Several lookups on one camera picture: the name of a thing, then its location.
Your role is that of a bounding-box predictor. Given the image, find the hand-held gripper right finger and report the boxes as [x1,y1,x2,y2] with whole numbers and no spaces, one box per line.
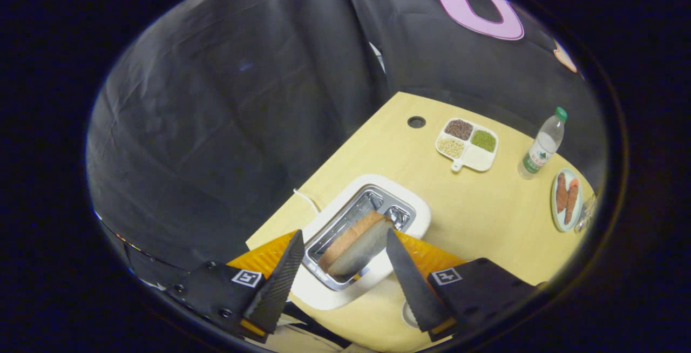
[385,228,543,342]

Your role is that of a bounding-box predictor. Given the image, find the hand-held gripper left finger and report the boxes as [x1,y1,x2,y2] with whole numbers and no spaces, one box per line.
[165,229,306,343]

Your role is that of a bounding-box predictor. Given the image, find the white bread slice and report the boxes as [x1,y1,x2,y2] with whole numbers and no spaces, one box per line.
[319,211,396,277]

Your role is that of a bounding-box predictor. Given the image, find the white toaster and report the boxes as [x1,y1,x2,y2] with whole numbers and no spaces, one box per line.
[290,174,432,311]

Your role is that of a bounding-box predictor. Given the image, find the white divided bean tray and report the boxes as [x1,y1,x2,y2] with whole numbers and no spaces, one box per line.
[435,118,499,173]

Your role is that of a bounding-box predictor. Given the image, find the pale green oval plate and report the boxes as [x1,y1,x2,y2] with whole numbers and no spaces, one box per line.
[551,168,584,233]

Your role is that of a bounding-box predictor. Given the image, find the black backdrop cloth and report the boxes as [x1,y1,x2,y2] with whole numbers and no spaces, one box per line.
[86,0,608,289]

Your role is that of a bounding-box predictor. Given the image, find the brown meat piece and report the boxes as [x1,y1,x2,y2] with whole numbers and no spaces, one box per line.
[555,173,569,213]
[565,178,580,225]

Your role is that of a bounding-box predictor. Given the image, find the clear plastic water bottle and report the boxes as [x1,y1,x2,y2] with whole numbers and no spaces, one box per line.
[518,106,568,180]

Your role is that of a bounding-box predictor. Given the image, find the white toaster cable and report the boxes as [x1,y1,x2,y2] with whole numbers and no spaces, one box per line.
[293,188,322,214]

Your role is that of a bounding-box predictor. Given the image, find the small wire basket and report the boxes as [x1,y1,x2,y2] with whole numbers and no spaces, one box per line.
[575,194,597,233]

